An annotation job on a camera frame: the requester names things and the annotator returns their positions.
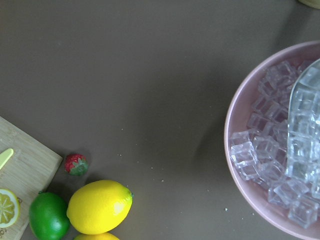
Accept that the pink bowl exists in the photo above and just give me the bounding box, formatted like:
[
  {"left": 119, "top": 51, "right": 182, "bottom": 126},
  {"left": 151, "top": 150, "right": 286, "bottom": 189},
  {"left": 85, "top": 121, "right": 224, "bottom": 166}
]
[{"left": 223, "top": 40, "right": 320, "bottom": 240}]

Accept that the clear ice cube left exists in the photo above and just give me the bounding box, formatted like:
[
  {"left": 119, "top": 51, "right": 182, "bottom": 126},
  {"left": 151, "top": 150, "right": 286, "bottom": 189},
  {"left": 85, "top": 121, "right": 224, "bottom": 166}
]
[{"left": 230, "top": 141, "right": 258, "bottom": 169}]

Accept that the yellow lemon upper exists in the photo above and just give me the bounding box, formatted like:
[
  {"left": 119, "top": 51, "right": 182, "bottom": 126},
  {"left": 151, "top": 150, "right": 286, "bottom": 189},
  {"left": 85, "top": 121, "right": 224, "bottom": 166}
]
[{"left": 66, "top": 180, "right": 133, "bottom": 235}]

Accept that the clear ice cube bottom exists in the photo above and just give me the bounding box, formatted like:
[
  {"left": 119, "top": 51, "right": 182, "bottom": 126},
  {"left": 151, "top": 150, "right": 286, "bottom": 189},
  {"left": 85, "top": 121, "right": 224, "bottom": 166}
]
[{"left": 288, "top": 197, "right": 320, "bottom": 229}]

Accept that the metal ice scoop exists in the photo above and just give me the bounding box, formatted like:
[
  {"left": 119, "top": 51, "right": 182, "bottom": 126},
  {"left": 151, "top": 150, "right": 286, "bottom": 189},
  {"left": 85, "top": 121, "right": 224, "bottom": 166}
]
[{"left": 286, "top": 60, "right": 320, "bottom": 184}]

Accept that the green lime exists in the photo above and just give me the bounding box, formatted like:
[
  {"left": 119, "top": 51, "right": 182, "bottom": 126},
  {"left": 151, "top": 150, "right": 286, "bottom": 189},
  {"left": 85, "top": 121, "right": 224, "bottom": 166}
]
[{"left": 29, "top": 192, "right": 70, "bottom": 240}]

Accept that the yellow lemon lower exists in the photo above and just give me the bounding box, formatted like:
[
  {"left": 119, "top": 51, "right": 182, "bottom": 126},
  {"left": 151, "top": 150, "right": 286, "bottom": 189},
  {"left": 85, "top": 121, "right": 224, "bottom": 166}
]
[{"left": 73, "top": 232, "right": 120, "bottom": 240}]

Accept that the yellow plastic knife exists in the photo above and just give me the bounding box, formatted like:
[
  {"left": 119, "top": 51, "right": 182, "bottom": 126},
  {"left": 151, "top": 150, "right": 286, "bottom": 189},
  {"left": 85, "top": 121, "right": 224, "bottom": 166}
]
[{"left": 0, "top": 148, "right": 14, "bottom": 169}]

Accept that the clear ice cube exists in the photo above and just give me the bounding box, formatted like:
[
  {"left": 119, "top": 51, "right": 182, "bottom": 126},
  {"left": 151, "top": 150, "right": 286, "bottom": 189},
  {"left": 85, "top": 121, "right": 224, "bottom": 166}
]
[
  {"left": 230, "top": 141, "right": 258, "bottom": 169},
  {"left": 288, "top": 197, "right": 320, "bottom": 229}
]

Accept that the yellow lemon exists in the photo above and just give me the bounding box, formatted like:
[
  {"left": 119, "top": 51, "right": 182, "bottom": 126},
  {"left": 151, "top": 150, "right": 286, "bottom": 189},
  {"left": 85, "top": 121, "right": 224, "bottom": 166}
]
[
  {"left": 66, "top": 180, "right": 133, "bottom": 235},
  {"left": 73, "top": 232, "right": 120, "bottom": 240}
]

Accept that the red strawberry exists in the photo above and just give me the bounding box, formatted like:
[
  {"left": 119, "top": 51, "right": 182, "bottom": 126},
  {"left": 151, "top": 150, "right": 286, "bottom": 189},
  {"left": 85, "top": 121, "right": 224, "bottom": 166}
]
[{"left": 64, "top": 153, "right": 89, "bottom": 176}]

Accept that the wooden cutting board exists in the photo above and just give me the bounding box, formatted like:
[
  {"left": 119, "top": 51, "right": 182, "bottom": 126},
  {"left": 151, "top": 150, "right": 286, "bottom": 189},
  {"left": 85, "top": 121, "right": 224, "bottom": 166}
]
[{"left": 0, "top": 118, "right": 63, "bottom": 240}]

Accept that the lemon slice upper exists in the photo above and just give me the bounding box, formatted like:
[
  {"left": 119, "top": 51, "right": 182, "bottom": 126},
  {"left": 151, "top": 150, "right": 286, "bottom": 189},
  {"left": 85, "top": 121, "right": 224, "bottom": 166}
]
[{"left": 0, "top": 188, "right": 20, "bottom": 228}]

